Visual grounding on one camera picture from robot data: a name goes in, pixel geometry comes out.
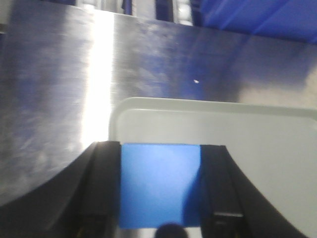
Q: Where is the blue plastic bin right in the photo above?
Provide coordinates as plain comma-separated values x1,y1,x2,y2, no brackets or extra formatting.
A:
191,0,317,44

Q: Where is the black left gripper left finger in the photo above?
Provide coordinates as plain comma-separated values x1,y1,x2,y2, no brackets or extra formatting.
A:
0,141,121,238

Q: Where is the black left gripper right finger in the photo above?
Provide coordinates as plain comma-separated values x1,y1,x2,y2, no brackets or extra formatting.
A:
199,145,311,238

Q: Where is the blue cube block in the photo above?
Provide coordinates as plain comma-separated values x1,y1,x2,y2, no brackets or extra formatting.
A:
119,143,201,229

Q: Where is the grey metal tray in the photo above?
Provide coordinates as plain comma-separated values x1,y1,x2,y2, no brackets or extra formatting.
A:
109,97,317,238

